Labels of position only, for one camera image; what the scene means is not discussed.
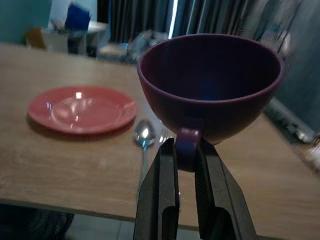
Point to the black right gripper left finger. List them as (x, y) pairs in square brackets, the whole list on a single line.
[(160, 195)]

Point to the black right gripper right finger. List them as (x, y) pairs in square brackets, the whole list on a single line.
[(220, 195)]

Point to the purple plastic cup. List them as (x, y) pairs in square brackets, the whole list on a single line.
[(210, 95)]

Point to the silver metal spoon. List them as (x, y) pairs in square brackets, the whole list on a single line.
[(144, 140)]

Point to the red plastic plate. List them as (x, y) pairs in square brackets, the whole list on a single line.
[(82, 108)]

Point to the blue box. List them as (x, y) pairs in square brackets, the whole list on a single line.
[(77, 17)]

